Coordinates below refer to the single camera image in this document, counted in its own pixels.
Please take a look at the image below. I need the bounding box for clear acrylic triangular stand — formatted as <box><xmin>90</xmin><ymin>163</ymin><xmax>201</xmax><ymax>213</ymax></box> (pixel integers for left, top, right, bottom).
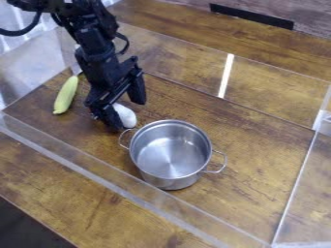
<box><xmin>73</xmin><ymin>18</ymin><xmax>87</xmax><ymax>56</ymax></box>

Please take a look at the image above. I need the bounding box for white plush mushroom red cap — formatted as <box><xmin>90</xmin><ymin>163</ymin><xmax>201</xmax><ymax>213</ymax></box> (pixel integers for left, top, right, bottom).
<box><xmin>111</xmin><ymin>103</ymin><xmax>137</xmax><ymax>128</ymax></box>

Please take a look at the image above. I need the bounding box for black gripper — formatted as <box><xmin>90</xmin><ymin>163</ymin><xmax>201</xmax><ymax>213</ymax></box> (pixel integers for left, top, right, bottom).
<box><xmin>74</xmin><ymin>48</ymin><xmax>145</xmax><ymax>131</ymax></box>

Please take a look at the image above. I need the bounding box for black bar on table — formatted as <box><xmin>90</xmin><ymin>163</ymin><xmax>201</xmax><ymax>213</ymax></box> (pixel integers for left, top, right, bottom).
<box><xmin>209</xmin><ymin>3</ymin><xmax>294</xmax><ymax>30</ymax></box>

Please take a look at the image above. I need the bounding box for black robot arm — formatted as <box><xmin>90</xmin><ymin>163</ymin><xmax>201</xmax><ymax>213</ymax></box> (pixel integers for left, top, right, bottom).
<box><xmin>0</xmin><ymin>0</ymin><xmax>145</xmax><ymax>132</ymax></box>

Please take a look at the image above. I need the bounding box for silver metal pot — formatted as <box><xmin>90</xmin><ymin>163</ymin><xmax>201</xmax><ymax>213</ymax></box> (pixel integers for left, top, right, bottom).
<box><xmin>117</xmin><ymin>119</ymin><xmax>228</xmax><ymax>191</ymax></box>

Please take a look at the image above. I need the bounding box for black cable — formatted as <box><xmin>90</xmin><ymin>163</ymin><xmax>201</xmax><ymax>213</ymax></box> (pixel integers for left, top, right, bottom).
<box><xmin>0</xmin><ymin>9</ymin><xmax>130</xmax><ymax>56</ymax></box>

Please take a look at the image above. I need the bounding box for yellow handled metal peeler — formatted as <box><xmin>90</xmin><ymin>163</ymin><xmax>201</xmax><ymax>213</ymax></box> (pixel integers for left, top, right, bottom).
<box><xmin>51</xmin><ymin>62</ymin><xmax>87</xmax><ymax>115</ymax></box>

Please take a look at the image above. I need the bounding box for clear acrylic tray wall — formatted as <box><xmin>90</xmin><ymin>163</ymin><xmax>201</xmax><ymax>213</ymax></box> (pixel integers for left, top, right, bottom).
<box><xmin>0</xmin><ymin>112</ymin><xmax>331</xmax><ymax>248</ymax></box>

